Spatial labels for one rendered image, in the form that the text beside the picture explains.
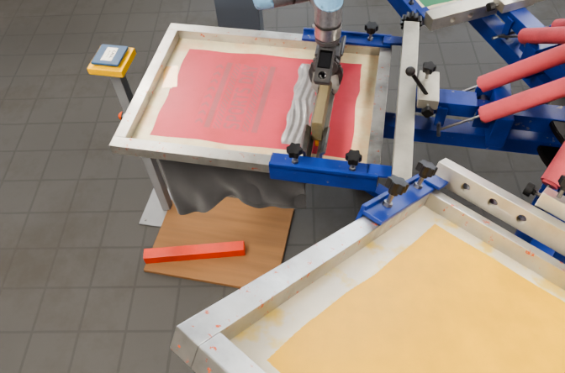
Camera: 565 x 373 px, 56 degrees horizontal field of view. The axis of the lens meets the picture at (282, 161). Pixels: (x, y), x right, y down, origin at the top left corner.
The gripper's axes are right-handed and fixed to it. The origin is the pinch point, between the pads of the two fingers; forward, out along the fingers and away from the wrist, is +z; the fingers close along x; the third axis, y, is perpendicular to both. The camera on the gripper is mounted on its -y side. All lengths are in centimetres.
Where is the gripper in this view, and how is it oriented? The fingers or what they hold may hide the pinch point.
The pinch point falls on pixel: (324, 91)
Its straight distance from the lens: 166.6
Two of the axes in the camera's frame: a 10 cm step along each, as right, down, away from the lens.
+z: 0.5, 6.2, 7.8
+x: -9.8, -1.2, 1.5
